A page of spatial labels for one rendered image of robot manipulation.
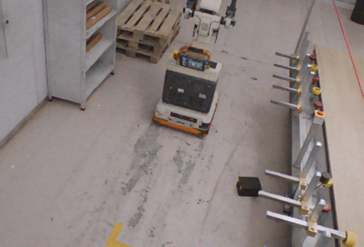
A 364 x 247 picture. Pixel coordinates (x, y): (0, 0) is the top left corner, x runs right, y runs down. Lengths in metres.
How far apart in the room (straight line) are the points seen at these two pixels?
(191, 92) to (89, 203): 1.51
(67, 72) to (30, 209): 1.54
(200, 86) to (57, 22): 1.57
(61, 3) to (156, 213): 2.16
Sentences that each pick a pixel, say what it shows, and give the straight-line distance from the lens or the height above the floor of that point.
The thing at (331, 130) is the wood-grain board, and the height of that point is 0.90.
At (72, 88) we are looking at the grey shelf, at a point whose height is 0.25.
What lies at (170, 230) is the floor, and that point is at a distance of 3.29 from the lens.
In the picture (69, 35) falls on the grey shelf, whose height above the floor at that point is 0.88.
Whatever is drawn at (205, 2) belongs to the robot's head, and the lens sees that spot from 3.98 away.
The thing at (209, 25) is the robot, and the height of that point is 1.13.
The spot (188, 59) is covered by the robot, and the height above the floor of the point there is 0.91.
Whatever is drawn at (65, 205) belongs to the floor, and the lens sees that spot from 3.42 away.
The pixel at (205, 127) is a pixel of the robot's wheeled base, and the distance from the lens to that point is 4.06.
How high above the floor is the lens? 2.63
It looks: 35 degrees down
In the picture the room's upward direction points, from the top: 11 degrees clockwise
